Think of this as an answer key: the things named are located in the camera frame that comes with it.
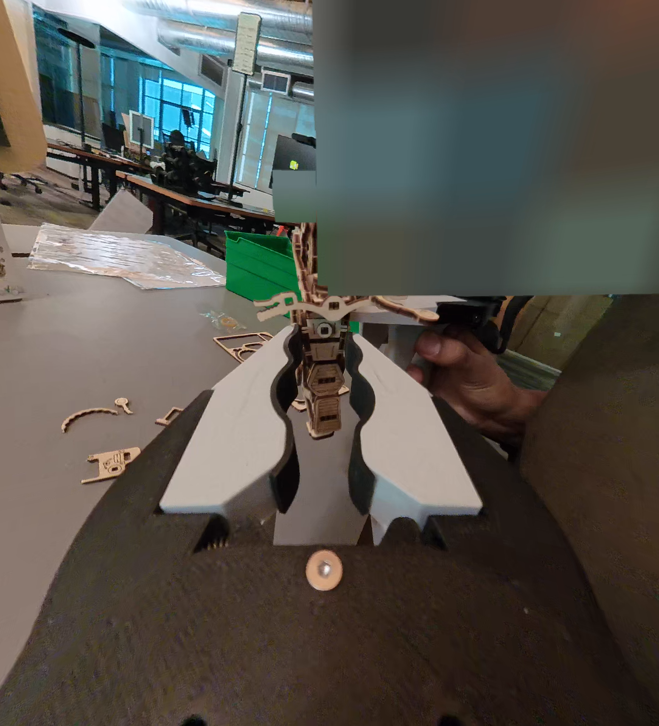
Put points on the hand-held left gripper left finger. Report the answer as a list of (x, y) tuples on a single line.
[(221, 442)]

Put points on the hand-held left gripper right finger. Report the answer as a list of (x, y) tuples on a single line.
[(420, 454)]

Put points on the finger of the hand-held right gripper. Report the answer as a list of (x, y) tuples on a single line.
[(386, 319)]

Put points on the wooden motorcycle model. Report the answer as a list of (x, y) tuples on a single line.
[(324, 380)]

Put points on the grey desk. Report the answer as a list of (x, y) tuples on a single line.
[(80, 351)]

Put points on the person's right hand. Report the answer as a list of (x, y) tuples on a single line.
[(477, 385)]

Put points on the slotted wooden puzzle offcut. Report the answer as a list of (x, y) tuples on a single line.
[(165, 419)]

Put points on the wooden sheet with round cutouts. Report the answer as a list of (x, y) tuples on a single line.
[(238, 337)]

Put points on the round-headed wooden piece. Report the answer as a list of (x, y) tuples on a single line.
[(122, 402)]

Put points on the notched wooden puzzle offcut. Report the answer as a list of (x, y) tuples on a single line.
[(115, 462)]

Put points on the small clear plastic bag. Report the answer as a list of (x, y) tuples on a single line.
[(224, 322)]

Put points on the curved toothed wooden piece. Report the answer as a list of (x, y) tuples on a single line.
[(88, 413)]

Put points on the green plastic bin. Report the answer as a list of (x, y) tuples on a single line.
[(255, 266)]

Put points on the black monitor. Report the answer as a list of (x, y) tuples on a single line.
[(295, 153)]

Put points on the clear plastic wrapping sheet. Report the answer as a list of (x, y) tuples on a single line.
[(125, 255)]

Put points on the wooden workbench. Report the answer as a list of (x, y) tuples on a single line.
[(193, 199)]

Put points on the white cardboard sheet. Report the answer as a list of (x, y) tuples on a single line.
[(122, 215)]

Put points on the light panel on stand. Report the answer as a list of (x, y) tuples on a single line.
[(247, 42)]

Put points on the silver ventilation duct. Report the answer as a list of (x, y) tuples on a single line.
[(221, 39)]

